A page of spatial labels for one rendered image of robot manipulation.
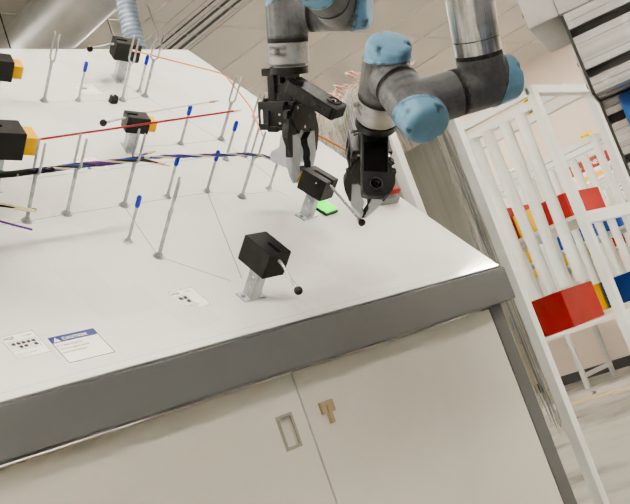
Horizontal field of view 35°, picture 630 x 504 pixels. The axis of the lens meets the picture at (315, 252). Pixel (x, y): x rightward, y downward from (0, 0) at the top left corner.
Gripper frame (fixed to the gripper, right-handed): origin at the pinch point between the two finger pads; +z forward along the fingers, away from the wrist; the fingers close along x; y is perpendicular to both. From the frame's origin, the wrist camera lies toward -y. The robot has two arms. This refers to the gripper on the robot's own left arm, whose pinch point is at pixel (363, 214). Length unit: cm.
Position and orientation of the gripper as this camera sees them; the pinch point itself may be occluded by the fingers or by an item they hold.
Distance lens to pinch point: 181.5
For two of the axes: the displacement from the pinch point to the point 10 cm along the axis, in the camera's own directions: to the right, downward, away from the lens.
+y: -1.0, -7.0, 7.1
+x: -9.9, 0.1, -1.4
